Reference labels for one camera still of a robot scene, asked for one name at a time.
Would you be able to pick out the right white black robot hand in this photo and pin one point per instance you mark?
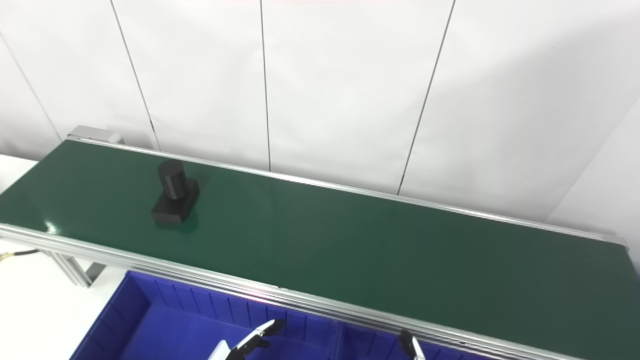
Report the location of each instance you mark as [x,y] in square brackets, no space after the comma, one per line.
[412,350]

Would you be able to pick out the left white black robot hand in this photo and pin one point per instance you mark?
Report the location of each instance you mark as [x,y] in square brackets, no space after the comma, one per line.
[235,352]

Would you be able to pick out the black cylinder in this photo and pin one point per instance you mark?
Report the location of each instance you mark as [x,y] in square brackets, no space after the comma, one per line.
[172,200]

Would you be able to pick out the blue plastic bin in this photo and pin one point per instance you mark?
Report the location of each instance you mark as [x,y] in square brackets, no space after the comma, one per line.
[165,330]
[375,347]

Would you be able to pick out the aluminium conveyor support leg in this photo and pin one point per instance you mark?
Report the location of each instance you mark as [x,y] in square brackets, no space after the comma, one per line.
[75,270]

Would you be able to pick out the grey conveyor motor housing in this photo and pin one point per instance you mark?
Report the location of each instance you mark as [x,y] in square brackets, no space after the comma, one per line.
[95,134]

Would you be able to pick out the green conveyor belt aluminium frame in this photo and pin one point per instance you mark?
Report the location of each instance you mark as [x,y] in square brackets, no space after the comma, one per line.
[350,240]

